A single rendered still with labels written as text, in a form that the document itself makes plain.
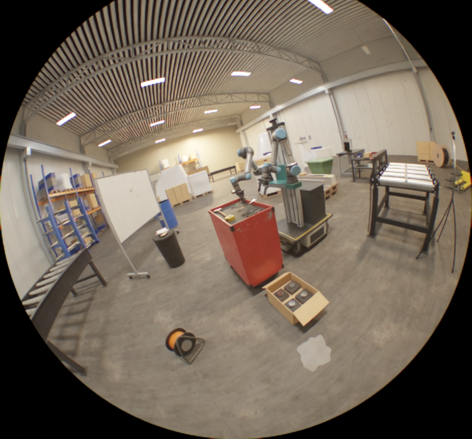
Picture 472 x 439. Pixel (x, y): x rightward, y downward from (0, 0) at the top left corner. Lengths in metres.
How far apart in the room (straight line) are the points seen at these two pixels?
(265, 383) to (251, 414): 0.31
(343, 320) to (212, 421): 1.38
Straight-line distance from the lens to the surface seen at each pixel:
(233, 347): 1.60
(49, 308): 2.58
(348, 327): 1.63
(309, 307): 1.44
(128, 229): 3.17
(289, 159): 1.68
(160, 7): 7.97
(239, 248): 1.39
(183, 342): 1.50
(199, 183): 8.70
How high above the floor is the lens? 1.45
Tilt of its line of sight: 16 degrees down
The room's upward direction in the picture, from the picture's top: 16 degrees counter-clockwise
